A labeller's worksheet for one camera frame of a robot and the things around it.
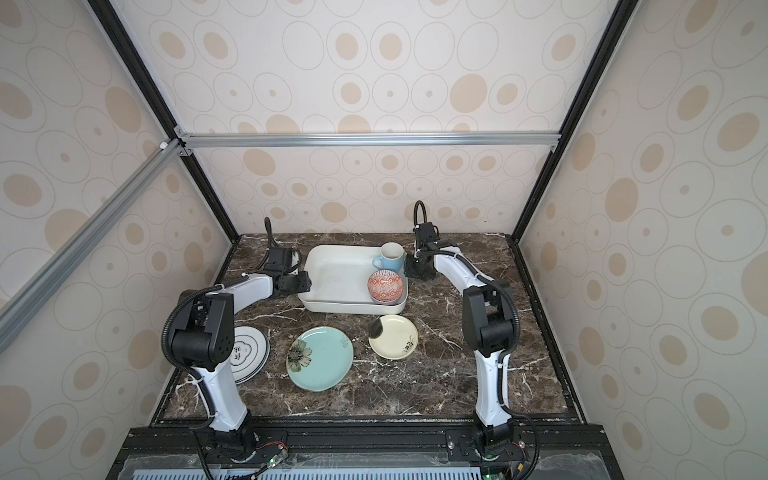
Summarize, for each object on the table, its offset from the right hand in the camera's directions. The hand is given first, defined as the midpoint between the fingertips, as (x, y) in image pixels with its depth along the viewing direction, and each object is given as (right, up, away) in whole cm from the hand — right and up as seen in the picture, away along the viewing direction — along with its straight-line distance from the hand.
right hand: (410, 270), depth 100 cm
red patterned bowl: (-8, -5, 0) cm, 10 cm away
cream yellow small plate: (-4, -21, -7) cm, 23 cm away
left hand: (-33, -2, +1) cm, 33 cm away
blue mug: (-6, +5, +4) cm, 8 cm away
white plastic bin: (-25, -2, +8) cm, 26 cm away
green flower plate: (-28, -26, -11) cm, 40 cm away
